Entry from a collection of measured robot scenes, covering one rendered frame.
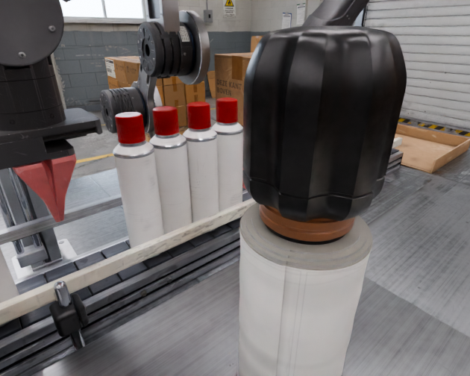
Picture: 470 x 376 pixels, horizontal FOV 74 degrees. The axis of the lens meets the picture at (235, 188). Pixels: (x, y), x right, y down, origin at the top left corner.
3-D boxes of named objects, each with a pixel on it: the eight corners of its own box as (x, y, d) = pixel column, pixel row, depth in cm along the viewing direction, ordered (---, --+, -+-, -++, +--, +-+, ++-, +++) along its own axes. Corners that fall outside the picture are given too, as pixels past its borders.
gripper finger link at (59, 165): (94, 224, 31) (71, 131, 27) (7, 254, 27) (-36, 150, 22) (74, 199, 35) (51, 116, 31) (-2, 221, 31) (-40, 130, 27)
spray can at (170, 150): (171, 248, 48) (156, 114, 39) (155, 233, 51) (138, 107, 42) (199, 236, 51) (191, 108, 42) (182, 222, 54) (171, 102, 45)
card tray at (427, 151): (431, 174, 86) (435, 160, 84) (346, 149, 104) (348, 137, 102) (468, 150, 103) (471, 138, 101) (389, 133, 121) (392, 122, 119)
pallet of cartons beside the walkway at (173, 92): (209, 133, 407) (206, 59, 368) (148, 146, 362) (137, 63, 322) (167, 116, 493) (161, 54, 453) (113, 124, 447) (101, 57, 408)
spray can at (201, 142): (198, 236, 51) (191, 109, 42) (183, 222, 54) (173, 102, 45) (225, 226, 53) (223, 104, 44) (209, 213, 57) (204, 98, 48)
